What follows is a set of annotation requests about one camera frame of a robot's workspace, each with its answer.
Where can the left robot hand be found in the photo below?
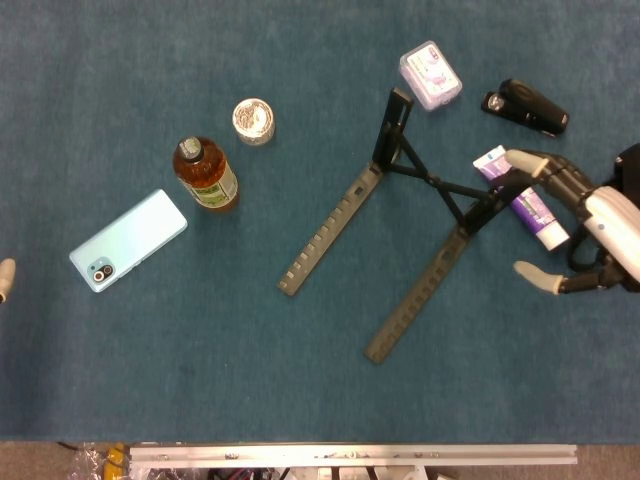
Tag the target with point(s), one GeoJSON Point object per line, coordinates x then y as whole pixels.
{"type": "Point", "coordinates": [6, 275]}

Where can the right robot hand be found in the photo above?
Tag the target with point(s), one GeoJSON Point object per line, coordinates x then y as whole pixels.
{"type": "Point", "coordinates": [615, 225]}

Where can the folding black stand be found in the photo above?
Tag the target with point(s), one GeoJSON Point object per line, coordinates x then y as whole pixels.
{"type": "Point", "coordinates": [392, 135]}

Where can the purple white tube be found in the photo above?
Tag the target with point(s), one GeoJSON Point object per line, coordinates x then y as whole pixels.
{"type": "Point", "coordinates": [542, 215]}

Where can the light blue smartphone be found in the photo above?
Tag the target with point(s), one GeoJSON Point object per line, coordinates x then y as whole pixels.
{"type": "Point", "coordinates": [130, 240]}

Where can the black stapler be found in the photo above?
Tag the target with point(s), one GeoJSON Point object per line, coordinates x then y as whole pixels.
{"type": "Point", "coordinates": [530, 107]}

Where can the teal table cloth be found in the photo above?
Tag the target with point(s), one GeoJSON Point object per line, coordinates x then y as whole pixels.
{"type": "Point", "coordinates": [150, 350]}

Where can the clear crumpled plastic bag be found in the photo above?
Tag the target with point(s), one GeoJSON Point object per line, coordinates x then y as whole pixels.
{"type": "Point", "coordinates": [85, 465]}

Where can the yellow plastic item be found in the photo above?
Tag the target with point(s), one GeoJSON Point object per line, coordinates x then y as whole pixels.
{"type": "Point", "coordinates": [116, 457]}

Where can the amber tea bottle green label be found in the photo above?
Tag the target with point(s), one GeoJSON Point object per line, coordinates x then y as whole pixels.
{"type": "Point", "coordinates": [210, 185]}

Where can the clear plastic box purple label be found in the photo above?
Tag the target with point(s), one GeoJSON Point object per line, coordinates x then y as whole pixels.
{"type": "Point", "coordinates": [430, 75]}

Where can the aluminium profile rail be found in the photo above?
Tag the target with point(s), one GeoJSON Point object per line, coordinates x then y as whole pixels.
{"type": "Point", "coordinates": [350, 455]}

